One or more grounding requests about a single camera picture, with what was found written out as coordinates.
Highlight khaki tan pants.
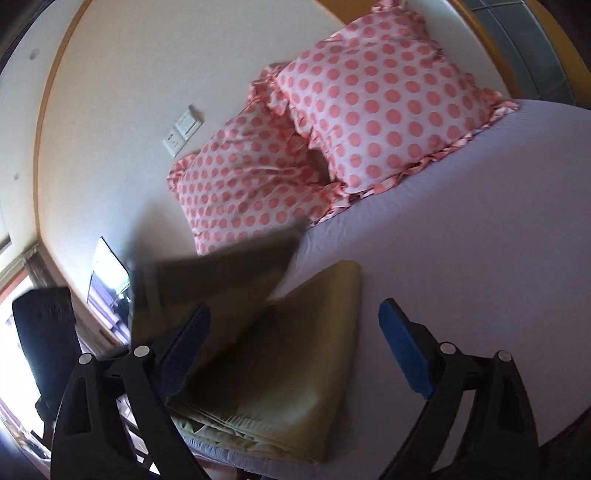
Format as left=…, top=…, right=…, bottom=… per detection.
left=131, top=220, right=362, bottom=464

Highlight black office chair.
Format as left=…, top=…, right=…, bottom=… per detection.
left=12, top=287, right=82, bottom=424

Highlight lavender bed sheet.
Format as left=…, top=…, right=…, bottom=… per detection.
left=193, top=100, right=590, bottom=479

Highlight pink polka dot pillow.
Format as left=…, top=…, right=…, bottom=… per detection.
left=269, top=1, right=518, bottom=208
left=167, top=63, right=352, bottom=255

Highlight wooden framed glass door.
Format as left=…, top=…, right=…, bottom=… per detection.
left=455, top=0, right=590, bottom=109

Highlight white wall socket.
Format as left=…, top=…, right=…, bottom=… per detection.
left=162, top=128, right=186, bottom=158

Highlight white wall light switch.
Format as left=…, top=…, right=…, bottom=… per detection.
left=174, top=105, right=202, bottom=141

